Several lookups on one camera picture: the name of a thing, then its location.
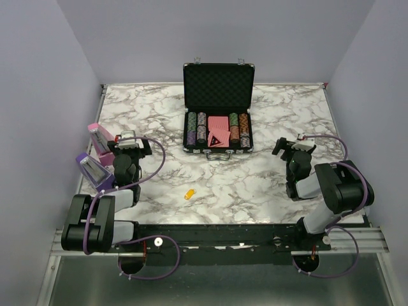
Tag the black triangle dealer button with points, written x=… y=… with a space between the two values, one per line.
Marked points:
x=214 y=142

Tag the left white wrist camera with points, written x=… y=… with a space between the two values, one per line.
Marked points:
x=126 y=140

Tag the grey poker chip stack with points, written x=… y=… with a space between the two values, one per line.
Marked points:
x=201 y=127

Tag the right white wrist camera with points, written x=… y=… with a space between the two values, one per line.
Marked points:
x=303 y=143

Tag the purple poker chip stack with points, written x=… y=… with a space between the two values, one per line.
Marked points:
x=191 y=138

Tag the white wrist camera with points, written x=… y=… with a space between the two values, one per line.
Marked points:
x=303 y=143
x=126 y=140

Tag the orange poker chip stack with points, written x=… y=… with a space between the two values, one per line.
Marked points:
x=243 y=124

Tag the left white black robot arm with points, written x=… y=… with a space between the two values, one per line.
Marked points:
x=90 y=225

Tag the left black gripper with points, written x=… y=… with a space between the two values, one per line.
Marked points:
x=143 y=152

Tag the pink metronome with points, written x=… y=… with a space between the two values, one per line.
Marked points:
x=100 y=137

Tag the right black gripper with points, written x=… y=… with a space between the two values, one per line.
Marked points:
x=282 y=143

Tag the yellow key tag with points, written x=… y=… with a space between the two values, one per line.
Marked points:
x=189 y=194

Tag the aluminium extrusion frame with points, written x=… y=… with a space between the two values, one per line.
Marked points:
x=355 y=271

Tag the purple metronome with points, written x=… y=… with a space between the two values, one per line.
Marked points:
x=96 y=174

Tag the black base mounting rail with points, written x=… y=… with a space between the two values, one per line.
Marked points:
x=218 y=244

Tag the green poker chip stack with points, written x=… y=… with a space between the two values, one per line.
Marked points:
x=191 y=122

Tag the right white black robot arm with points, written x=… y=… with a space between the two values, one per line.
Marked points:
x=344 y=189

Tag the pink playing card deck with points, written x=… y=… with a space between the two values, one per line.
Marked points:
x=218 y=122

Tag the black poker chip case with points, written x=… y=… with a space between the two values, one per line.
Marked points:
x=219 y=89

